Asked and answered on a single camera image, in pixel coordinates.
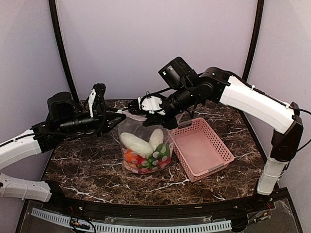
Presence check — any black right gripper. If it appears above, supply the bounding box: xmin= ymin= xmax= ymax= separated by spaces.
xmin=142 ymin=82 xmax=198 ymax=129

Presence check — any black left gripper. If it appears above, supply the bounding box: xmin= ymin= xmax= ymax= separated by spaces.
xmin=58 ymin=103 xmax=126 ymax=137

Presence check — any white radish toy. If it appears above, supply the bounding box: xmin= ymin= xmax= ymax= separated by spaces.
xmin=149 ymin=129 xmax=171 ymax=162

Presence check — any clear zip top bag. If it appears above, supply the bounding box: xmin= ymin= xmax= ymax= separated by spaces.
xmin=117 ymin=110 xmax=174 ymax=175

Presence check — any white radish with green leaf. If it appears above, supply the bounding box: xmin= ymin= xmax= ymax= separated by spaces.
xmin=120 ymin=133 xmax=154 ymax=174

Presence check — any pink plastic basket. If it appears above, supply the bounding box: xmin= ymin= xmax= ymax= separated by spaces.
xmin=171 ymin=117 xmax=235 ymax=182

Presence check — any red apple toy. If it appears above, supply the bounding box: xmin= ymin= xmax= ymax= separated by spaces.
xmin=137 ymin=158 xmax=151 ymax=174

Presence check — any orange tangerine toy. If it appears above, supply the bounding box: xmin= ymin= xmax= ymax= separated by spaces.
xmin=123 ymin=149 xmax=138 ymax=164

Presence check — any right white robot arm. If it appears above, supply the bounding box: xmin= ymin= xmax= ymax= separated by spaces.
xmin=138 ymin=65 xmax=304 ymax=211

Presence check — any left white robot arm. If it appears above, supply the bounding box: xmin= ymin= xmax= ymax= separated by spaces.
xmin=0 ymin=112 xmax=126 ymax=212

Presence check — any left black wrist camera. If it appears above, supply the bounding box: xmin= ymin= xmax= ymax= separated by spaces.
xmin=47 ymin=92 xmax=74 ymax=121

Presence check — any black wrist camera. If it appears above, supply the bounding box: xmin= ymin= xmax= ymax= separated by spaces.
xmin=47 ymin=92 xmax=74 ymax=121
xmin=158 ymin=56 xmax=199 ymax=90

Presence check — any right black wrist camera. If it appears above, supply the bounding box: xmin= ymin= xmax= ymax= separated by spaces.
xmin=158 ymin=56 xmax=199 ymax=90

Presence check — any white slotted cable duct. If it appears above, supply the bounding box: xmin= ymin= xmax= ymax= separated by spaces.
xmin=31 ymin=208 xmax=232 ymax=233

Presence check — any left black frame post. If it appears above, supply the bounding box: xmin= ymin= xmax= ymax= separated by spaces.
xmin=48 ymin=0 xmax=80 ymax=102

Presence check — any black frame post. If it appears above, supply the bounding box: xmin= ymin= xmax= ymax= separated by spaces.
xmin=48 ymin=0 xmax=80 ymax=102
xmin=242 ymin=0 xmax=264 ymax=81

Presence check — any right black frame post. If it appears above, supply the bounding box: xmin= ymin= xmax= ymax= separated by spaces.
xmin=242 ymin=0 xmax=264 ymax=81

